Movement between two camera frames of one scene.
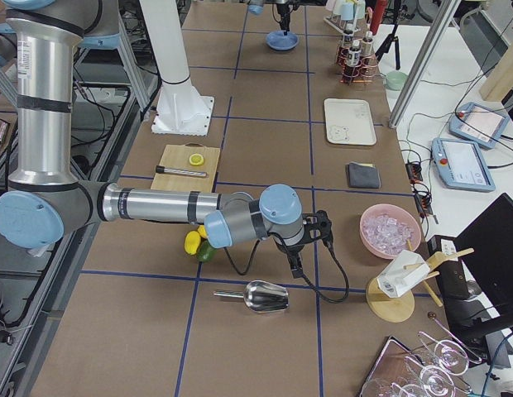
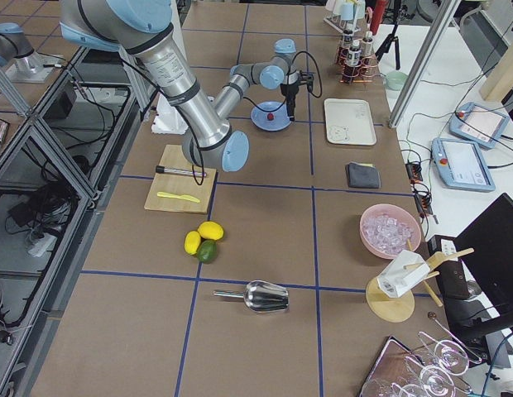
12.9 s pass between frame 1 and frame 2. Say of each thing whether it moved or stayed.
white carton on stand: stayed
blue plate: moved
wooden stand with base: stayed
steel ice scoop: stayed
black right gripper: moved
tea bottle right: stayed
